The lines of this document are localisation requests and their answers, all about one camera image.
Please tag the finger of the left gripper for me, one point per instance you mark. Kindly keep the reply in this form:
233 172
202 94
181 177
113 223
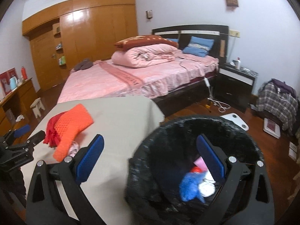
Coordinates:
13 134
32 141

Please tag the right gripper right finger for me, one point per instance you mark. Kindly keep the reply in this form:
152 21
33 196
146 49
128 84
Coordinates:
245 195

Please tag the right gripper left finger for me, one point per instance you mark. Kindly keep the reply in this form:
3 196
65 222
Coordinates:
44 203

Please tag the red gloves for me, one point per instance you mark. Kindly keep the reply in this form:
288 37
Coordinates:
55 130

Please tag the pink knotted sock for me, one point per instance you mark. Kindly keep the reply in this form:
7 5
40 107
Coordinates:
74 148

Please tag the orange foam net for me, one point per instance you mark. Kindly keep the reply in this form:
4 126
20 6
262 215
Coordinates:
69 125

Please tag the white plastic bag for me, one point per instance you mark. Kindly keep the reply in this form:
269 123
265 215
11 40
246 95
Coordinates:
207 186

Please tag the blue plastic bag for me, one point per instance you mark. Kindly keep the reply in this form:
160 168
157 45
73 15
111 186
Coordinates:
188 188

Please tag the black trash bin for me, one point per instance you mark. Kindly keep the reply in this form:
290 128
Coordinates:
165 156

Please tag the wooden side cabinet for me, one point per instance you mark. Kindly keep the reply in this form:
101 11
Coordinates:
19 102

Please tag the small white stool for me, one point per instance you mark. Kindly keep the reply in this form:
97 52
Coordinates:
36 107

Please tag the light blue kettle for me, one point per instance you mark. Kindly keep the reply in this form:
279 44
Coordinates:
13 82

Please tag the red thermos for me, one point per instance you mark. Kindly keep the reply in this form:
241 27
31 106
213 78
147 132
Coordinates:
24 74

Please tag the beige table cloth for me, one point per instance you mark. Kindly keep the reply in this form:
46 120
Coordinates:
124 122

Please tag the white red box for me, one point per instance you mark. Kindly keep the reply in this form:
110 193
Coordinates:
271 128

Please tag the white bathroom scale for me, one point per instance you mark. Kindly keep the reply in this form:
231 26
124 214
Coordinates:
236 120

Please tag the pink bed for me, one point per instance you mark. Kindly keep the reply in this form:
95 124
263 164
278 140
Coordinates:
106 79

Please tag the grey slippers on bed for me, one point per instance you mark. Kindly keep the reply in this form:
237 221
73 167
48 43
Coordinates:
83 65

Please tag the wooden wardrobe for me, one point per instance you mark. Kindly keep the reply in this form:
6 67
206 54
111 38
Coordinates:
64 34

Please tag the plaid cloth pile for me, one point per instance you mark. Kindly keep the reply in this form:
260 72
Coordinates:
279 99

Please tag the black white nightstand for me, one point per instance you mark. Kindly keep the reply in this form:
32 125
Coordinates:
234 86

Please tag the folded pink quilt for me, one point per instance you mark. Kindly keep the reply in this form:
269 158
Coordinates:
145 56

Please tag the white lotion bottle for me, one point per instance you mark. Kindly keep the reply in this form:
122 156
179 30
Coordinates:
238 63

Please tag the brown red pillow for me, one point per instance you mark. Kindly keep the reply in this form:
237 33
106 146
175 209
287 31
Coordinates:
146 40

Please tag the blue pillow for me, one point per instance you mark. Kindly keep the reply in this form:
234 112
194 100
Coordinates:
198 46

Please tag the red picture frame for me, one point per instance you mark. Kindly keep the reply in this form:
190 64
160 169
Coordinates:
5 80

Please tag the wall power outlet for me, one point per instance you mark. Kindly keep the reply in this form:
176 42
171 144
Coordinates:
234 33

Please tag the wall switch box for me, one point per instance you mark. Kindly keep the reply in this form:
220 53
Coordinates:
149 14

